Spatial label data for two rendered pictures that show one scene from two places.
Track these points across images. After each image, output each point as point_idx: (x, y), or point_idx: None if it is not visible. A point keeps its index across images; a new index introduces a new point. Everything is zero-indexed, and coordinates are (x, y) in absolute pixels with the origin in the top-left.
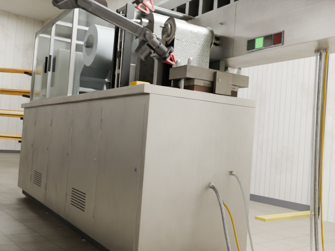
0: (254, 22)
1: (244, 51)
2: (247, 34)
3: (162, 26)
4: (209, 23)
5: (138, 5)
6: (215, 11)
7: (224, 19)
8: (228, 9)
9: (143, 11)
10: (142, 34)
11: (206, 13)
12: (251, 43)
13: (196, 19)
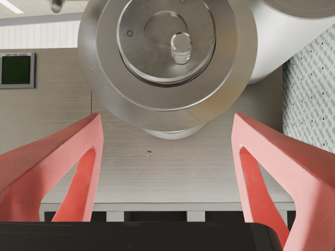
0: (9, 131)
1: (44, 58)
2: (36, 103)
3: (171, 47)
4: (214, 168)
5: (306, 228)
6: (193, 204)
7: (142, 167)
8: (126, 193)
9: (254, 133)
10: None
11: (241, 207)
12: (11, 72)
13: (291, 199)
